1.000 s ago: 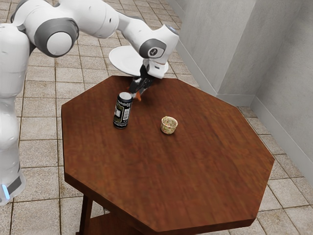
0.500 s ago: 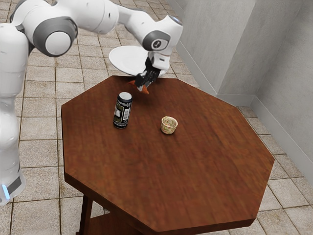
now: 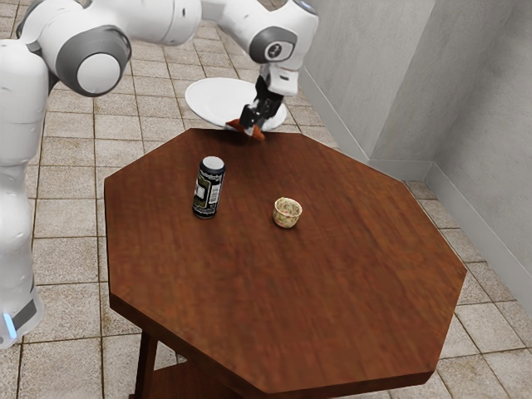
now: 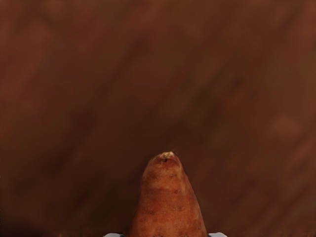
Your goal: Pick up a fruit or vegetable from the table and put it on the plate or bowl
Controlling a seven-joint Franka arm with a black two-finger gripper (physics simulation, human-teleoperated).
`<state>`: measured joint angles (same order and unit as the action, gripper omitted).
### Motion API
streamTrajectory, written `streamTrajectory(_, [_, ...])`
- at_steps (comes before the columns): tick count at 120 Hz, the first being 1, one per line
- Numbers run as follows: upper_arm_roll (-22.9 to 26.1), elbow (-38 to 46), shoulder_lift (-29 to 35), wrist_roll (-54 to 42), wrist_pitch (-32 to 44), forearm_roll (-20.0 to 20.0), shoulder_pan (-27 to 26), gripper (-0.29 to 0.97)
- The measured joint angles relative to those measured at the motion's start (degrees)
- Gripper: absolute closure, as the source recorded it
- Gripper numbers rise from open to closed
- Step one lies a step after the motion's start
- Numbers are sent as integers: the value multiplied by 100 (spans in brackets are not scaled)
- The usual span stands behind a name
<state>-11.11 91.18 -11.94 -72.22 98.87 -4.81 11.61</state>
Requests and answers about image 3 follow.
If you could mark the black drink can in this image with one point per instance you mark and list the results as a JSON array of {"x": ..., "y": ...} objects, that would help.
[{"x": 208, "y": 189}]

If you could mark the brown sweet potato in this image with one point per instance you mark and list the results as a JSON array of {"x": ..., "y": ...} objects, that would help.
[{"x": 237, "y": 124}]

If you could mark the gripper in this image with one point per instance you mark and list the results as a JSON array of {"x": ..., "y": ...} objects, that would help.
[{"x": 266, "y": 99}]

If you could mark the small floral bowl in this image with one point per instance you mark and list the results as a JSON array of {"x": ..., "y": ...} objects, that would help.
[{"x": 287, "y": 214}]

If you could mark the white plate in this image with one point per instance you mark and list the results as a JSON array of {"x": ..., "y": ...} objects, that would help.
[{"x": 216, "y": 97}]

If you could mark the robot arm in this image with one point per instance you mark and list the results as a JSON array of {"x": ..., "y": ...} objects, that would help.
[{"x": 104, "y": 54}]

